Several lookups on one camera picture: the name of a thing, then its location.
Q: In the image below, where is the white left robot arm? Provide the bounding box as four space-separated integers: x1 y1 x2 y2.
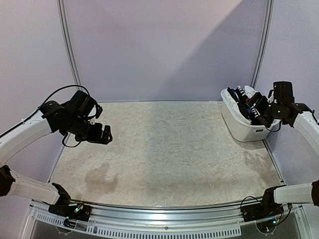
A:
0 101 113 216

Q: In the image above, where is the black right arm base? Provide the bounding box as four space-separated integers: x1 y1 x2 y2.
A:
240 186 292 225

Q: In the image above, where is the right aluminium frame post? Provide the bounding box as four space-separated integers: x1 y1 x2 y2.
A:
250 0 274 88

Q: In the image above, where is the aluminium frame post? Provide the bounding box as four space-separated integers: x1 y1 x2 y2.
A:
250 0 274 88
57 0 82 85

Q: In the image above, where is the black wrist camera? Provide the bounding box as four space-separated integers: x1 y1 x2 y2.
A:
69 90 103 120
273 81 295 105

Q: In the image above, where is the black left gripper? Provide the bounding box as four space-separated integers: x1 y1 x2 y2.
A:
67 116 113 144

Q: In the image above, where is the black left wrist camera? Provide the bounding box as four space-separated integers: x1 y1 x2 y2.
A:
69 90 103 120

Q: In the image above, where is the dark patterned clothes pile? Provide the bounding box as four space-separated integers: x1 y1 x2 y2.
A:
227 86 261 125

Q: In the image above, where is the white plastic laundry basket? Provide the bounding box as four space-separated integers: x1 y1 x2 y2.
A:
220 89 270 142

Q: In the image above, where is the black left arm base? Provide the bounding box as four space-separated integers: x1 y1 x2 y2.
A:
48 183 92 222

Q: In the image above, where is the left aluminium frame post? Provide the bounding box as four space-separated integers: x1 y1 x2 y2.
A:
57 0 82 85

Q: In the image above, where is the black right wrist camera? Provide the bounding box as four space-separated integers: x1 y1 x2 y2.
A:
273 81 295 105

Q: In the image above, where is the aluminium front rail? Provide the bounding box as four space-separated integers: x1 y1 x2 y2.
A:
22 199 311 239

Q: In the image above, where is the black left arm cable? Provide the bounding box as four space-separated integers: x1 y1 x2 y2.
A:
36 85 98 148

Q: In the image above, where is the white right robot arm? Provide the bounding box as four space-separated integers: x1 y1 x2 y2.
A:
247 93 319 217

